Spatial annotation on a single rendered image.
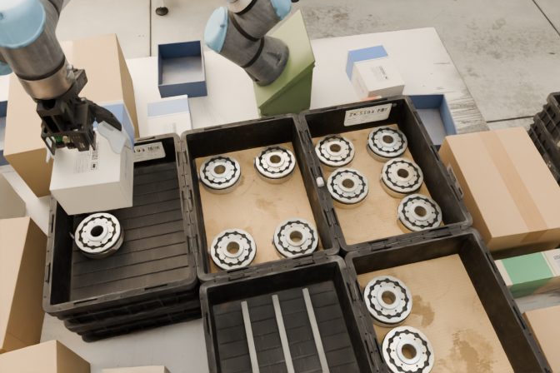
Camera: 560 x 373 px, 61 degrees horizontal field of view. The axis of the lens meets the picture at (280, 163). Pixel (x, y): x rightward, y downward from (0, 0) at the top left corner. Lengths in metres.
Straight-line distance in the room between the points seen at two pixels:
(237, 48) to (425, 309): 0.82
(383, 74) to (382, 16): 1.58
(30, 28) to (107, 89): 0.69
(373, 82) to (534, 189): 0.55
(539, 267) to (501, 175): 0.23
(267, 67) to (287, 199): 0.42
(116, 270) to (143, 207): 0.17
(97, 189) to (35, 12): 0.33
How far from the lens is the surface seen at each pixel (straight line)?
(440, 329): 1.10
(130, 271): 1.14
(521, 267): 1.23
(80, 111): 0.85
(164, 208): 1.19
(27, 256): 1.23
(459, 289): 1.14
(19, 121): 1.40
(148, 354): 1.20
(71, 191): 0.91
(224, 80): 1.63
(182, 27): 3.00
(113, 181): 0.88
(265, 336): 1.04
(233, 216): 1.15
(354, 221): 1.15
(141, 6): 3.23
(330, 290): 1.08
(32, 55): 0.74
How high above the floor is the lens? 1.83
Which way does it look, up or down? 55 degrees down
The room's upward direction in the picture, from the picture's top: straight up
